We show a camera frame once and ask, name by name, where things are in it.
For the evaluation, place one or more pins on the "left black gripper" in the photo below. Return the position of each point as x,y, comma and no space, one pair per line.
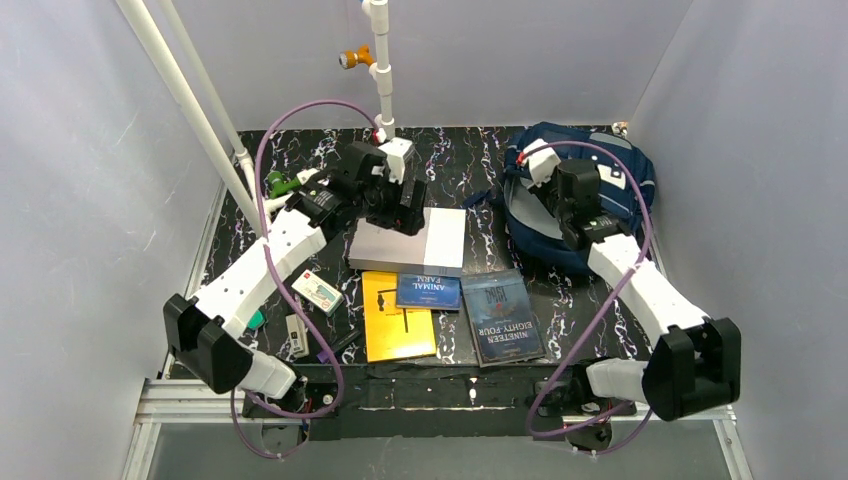
399,216

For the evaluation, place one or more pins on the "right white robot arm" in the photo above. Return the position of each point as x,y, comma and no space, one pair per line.
695,364

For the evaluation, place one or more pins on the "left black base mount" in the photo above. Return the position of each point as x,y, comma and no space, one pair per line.
305,396

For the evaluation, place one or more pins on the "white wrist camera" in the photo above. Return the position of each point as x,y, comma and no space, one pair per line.
392,157
539,160

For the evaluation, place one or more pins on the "green pipe valve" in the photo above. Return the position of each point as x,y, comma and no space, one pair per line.
279,185

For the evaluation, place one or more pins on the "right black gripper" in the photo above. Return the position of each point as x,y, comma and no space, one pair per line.
579,234

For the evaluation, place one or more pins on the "navy blue student backpack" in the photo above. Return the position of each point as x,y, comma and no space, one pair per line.
533,230

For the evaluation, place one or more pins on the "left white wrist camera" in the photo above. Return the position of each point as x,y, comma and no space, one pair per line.
392,157

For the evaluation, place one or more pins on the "yellow book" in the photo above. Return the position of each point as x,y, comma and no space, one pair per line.
391,332

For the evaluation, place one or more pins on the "white green card pack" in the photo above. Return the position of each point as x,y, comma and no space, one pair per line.
317,291

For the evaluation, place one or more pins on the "teal green eraser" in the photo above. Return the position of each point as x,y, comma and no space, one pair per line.
256,321

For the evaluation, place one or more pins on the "white PVC pipe frame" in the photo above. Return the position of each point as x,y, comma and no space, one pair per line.
193,90

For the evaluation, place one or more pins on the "white glue stick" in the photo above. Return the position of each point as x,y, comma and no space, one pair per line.
298,336

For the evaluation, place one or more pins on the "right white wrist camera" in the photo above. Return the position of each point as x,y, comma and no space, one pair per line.
539,160

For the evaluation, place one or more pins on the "Nineteen Eighty-Four book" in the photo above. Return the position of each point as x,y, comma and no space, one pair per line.
504,329

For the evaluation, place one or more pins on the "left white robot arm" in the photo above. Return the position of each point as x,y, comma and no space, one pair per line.
204,330

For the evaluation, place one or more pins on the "aluminium rail frame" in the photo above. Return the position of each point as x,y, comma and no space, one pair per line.
441,416

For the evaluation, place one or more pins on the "purple black marker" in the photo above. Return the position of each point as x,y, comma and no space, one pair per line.
338,346

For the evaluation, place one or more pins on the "blue Animal Farm book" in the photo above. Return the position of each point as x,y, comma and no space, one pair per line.
428,292

